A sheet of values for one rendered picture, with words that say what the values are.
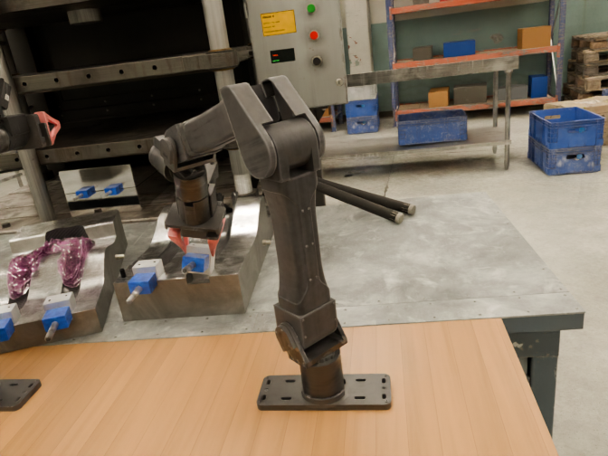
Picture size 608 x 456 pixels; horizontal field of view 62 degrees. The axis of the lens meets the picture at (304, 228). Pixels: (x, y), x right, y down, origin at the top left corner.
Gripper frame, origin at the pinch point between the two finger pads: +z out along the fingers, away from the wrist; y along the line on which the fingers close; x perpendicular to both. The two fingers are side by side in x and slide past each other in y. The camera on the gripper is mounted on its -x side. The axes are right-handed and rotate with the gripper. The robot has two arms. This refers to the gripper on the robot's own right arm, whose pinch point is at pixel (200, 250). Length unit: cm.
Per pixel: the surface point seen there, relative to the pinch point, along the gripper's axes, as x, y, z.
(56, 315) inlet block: 13.4, 25.3, 8.0
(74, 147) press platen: -73, 66, 31
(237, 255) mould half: -5.7, -6.1, 6.5
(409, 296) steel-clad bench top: 1.6, -42.2, 5.4
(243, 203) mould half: -27.8, -3.2, 10.5
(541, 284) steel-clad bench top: -1, -67, 1
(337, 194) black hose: -46, -27, 20
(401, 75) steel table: -330, -74, 115
